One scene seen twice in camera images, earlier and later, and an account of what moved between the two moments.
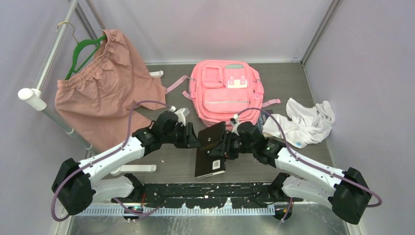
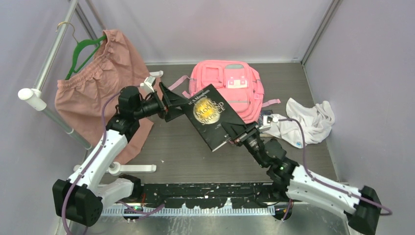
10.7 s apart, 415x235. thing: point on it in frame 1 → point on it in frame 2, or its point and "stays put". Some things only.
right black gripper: [228, 151] → [235, 129]
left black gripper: [189, 139] → [173, 100]
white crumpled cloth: [302, 125] stays put
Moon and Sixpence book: [206, 164] → [208, 110]
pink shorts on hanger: [94, 104] stays put
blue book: [263, 117] stays put
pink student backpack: [226, 92] stays put
